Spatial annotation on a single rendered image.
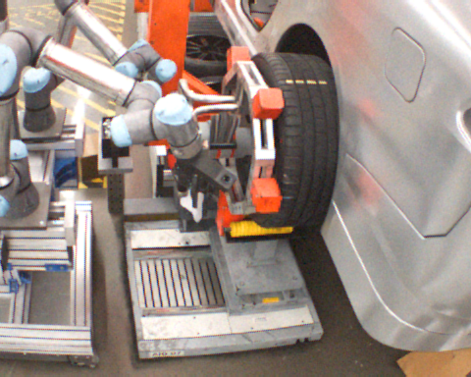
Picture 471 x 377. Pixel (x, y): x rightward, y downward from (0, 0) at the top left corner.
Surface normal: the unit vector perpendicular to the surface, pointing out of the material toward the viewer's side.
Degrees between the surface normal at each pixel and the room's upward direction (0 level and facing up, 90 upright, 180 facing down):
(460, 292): 95
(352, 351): 0
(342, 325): 0
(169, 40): 90
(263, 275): 0
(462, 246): 90
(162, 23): 90
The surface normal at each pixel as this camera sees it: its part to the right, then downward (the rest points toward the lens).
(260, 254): 0.21, 0.64
